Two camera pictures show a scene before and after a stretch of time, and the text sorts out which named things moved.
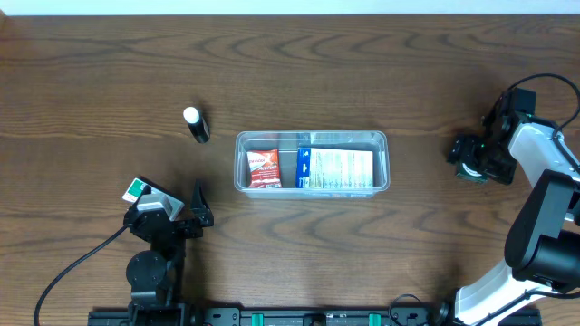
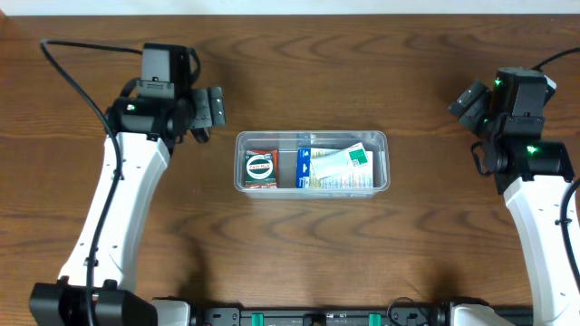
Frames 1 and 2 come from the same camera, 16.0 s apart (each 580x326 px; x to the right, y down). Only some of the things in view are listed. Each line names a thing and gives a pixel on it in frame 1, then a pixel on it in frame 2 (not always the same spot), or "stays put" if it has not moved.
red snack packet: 264,168 stays put
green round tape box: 469,171 -> 260,167
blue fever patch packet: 334,168 stays put
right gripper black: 459,154 -> 478,107
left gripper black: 179,227 -> 202,109
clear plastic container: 311,164 stays put
